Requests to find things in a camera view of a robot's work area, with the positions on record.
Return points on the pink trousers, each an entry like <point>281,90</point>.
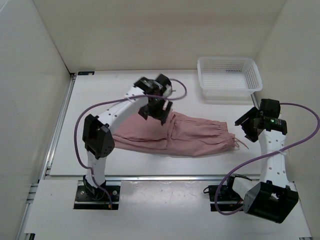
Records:
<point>181,135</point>

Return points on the aluminium table edge rail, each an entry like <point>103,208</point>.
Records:
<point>118,178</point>

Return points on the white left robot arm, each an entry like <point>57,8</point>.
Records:
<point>146,98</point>

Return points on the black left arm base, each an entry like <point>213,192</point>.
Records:
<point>86,200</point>

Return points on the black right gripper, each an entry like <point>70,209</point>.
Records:
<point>251,114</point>

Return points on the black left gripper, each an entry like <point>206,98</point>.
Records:
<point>160,114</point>

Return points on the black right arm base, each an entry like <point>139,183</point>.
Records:
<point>227,200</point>

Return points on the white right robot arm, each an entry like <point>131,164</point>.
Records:
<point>271,197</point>

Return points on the white plastic basket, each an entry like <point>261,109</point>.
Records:
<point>228,77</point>

